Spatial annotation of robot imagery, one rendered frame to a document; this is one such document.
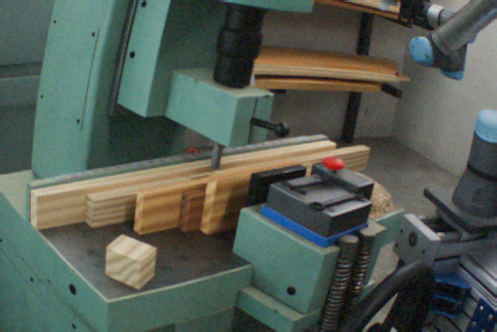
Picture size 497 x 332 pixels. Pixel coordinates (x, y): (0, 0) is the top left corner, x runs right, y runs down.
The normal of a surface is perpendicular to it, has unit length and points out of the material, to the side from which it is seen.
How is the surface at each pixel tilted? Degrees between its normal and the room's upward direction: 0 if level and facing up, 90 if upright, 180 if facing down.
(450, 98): 90
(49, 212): 90
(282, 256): 90
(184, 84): 90
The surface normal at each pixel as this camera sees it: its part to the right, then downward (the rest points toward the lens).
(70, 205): 0.70, 0.36
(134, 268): -0.31, 0.27
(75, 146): -0.69, 0.12
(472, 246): 0.36, 0.38
